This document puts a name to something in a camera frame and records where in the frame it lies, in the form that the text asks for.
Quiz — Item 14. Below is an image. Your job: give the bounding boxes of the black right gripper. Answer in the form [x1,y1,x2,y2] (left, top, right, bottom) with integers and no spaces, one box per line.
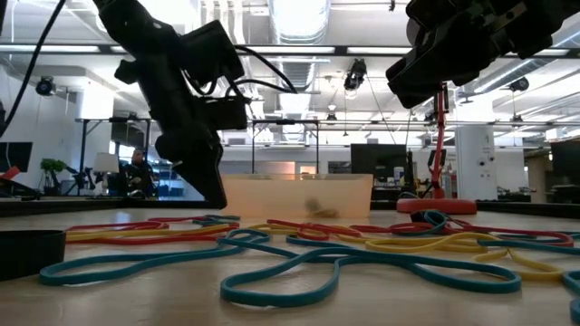
[385,0,545,110]

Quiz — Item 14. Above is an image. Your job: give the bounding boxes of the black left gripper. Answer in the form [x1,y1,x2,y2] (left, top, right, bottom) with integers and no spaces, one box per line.
[113,26,249,209]

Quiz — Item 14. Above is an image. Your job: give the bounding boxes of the large black rubber band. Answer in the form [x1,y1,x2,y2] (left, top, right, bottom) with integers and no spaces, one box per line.
[0,229,67,282]

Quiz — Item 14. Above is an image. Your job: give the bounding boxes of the orange translucent plastic bin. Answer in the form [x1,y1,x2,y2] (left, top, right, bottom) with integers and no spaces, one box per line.
[220,173,374,220]

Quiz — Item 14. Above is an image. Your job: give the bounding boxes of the blue storage shelf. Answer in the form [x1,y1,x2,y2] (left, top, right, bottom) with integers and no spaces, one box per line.
[156,162,189,198]

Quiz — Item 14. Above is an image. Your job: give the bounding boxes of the person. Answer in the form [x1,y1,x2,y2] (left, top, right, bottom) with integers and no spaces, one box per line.
[121,149,155,199]

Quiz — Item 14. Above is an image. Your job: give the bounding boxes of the red desk lamp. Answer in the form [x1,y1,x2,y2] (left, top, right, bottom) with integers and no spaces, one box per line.
[396,83,478,216]

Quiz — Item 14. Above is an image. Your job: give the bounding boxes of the black overhead crossbar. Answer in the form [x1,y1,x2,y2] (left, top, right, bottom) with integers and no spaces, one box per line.
[0,43,580,57]

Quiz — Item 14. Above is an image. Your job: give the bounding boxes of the white lampshade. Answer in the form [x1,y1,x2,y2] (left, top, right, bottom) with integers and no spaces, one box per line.
[92,152,121,176]

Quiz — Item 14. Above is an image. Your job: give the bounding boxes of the black computer monitor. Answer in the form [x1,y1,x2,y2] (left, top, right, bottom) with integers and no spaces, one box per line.
[550,140,580,185]
[350,143,408,185]
[0,141,34,174]

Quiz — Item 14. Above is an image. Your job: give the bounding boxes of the white pillar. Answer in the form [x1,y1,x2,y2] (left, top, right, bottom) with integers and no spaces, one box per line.
[454,124,498,202]

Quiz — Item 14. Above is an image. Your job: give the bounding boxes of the green potted room plant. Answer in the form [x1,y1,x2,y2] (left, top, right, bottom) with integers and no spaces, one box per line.
[39,158,68,196]

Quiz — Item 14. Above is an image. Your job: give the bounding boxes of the black metal rig frame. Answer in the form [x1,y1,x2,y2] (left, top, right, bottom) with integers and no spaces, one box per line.
[75,116,158,197]
[251,119,320,176]

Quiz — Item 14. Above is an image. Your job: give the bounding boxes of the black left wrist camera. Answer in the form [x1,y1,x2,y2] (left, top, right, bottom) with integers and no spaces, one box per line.
[180,20,246,87]

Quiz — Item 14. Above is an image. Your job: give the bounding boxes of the black aluminium table frame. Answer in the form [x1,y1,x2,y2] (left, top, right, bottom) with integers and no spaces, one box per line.
[0,197,580,219]

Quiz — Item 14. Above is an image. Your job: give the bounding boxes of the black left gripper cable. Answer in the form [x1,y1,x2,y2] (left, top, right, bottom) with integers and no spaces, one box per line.
[180,43,299,99]

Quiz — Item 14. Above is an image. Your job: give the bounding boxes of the black hanging cable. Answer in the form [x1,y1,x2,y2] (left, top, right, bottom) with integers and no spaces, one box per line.
[0,0,67,137]

